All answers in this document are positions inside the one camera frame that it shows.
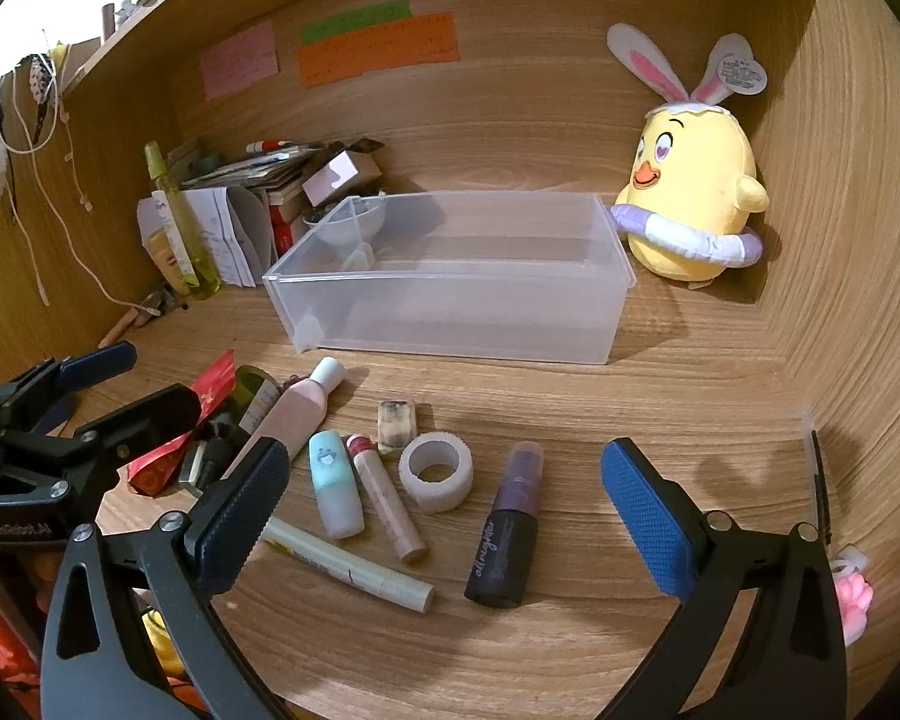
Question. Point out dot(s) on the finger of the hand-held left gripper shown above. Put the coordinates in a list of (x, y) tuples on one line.
[(97, 364), (150, 412)]

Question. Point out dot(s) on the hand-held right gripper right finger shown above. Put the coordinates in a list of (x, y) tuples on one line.
[(645, 517)]

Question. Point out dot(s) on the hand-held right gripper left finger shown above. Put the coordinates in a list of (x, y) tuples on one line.
[(247, 510)]

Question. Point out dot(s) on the red foil packet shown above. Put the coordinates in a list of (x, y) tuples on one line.
[(214, 390)]

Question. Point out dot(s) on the mint green small tube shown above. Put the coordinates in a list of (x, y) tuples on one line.
[(334, 487)]

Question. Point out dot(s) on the dark green pump bottle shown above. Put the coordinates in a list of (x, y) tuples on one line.
[(259, 394)]

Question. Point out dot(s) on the light green cosmetic pen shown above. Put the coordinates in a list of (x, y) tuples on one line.
[(345, 562)]

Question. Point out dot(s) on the pink tube with white cap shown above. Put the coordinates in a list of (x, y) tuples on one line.
[(300, 409)]

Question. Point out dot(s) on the pink lip tube red cap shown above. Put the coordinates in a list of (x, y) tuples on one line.
[(386, 499)]

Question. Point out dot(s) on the dark purple spray bottle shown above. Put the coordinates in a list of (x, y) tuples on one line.
[(499, 547)]

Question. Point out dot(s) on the small clear square bottle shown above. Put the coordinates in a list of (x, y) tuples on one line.
[(396, 427)]

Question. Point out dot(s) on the white tape roll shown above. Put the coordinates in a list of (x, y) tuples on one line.
[(457, 480)]

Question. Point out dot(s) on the clear plastic bin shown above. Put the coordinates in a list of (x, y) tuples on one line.
[(457, 315)]

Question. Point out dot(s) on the yellow cream tube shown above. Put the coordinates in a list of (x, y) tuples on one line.
[(163, 259)]

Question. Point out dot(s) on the yellow-green spray bottle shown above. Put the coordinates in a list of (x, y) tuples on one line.
[(187, 240)]

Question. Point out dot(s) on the yellow cloth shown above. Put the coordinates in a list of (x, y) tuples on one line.
[(157, 634)]

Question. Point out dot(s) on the thin black rod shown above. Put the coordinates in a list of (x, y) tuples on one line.
[(819, 480)]

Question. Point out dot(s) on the pink plush toy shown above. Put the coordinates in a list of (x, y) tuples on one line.
[(855, 596)]

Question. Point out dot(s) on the red box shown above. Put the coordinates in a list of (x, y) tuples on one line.
[(285, 229)]

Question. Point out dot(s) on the clear plastic bowl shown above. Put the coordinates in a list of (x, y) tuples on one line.
[(345, 225)]

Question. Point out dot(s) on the red white marker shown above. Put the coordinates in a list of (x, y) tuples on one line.
[(270, 144)]

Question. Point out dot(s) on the small pink white box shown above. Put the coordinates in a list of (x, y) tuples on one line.
[(337, 172)]

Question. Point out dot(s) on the yellow chick plush toy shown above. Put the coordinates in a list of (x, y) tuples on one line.
[(690, 187)]

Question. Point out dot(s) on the pink sticky note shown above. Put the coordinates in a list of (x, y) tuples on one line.
[(240, 60)]

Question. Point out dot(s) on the orange sticky note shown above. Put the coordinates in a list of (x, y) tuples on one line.
[(375, 56)]

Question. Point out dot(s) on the green sticky note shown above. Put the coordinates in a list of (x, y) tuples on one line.
[(352, 21)]

